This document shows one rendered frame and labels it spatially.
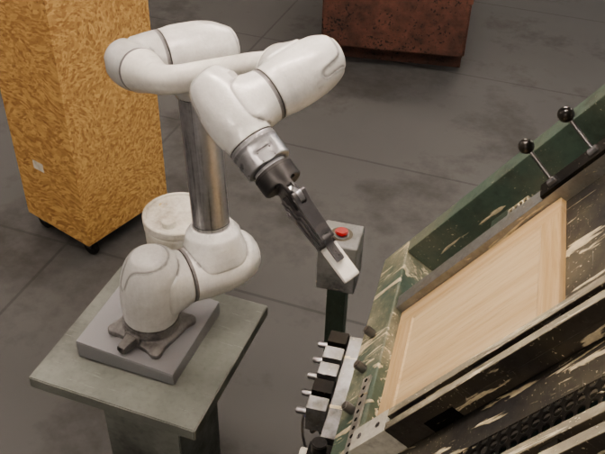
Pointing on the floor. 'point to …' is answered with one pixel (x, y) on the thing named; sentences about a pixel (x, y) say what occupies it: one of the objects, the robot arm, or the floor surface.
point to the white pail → (167, 219)
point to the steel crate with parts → (400, 29)
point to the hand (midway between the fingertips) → (339, 261)
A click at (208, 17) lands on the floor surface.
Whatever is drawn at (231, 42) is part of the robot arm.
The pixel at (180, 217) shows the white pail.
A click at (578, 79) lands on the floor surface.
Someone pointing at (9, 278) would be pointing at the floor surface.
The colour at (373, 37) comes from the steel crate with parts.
